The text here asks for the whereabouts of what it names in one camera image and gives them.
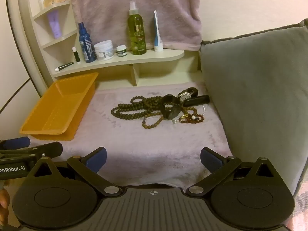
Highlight pink fleece hanging blanket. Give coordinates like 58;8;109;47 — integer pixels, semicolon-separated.
68;0;202;52

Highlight person's left hand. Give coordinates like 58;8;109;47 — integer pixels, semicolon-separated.
0;190;10;225

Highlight black wrist watch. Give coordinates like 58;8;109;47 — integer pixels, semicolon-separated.
160;94;182;121

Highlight blue spray bottle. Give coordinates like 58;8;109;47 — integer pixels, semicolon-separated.
77;22;97;64

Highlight pink fleece table blanket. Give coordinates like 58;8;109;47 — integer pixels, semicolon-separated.
31;82;233;191

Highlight silver wrist watch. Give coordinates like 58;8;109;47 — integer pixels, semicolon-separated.
178;88;199;103

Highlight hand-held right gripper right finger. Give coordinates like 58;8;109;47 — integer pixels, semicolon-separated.
186;147;278;196

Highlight purple tube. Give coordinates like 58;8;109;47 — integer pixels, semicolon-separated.
47;11;62;39

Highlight white cap lip balm stick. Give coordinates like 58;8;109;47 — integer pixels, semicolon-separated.
72;47;81;64

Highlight large white cream jar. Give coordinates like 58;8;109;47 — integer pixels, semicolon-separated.
94;40;116;61

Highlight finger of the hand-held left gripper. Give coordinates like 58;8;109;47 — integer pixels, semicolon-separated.
0;137;31;150
0;142;64;164

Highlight brown bead necklace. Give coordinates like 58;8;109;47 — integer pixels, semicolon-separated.
111;96;169;129

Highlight black tube with white cap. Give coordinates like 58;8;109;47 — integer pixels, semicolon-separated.
55;62;74;72

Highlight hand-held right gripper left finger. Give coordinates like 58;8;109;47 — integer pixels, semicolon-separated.
31;147;122;196

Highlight orange plastic basket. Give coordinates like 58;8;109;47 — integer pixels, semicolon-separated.
19;72;99;141

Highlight white pearl necklace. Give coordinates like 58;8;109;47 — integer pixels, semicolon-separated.
144;104;207;125

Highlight pink patterned cloth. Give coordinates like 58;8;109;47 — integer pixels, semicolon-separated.
285;180;308;231

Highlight white and blue tube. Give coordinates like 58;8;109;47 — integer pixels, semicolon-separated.
153;10;164;53

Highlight small green label jar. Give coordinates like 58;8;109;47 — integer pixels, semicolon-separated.
116;45;128;57

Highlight green spray bottle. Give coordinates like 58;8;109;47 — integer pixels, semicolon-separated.
127;1;147;56

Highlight black oblong case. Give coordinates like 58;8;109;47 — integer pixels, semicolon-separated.
184;95;210;107

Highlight cream shelf unit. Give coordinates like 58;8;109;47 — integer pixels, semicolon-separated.
16;0;185;87

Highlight amber bead bracelet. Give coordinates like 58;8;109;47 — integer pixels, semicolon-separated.
179;112;205;124

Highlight grey cushion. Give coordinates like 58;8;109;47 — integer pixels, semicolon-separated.
200;19;308;199

